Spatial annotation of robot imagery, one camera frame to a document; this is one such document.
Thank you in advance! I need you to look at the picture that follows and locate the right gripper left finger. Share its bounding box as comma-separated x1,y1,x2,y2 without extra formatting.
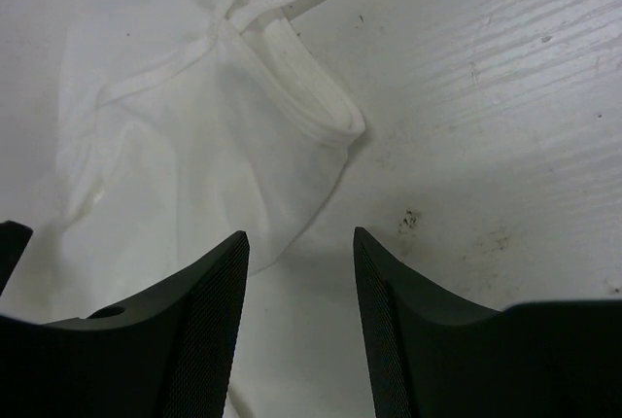
1,231,250,417

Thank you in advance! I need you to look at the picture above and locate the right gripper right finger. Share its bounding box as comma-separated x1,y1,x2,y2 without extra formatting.
353,227,621,417

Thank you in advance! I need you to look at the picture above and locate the white tank top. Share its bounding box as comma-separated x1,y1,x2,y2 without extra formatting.
1,0,365,325

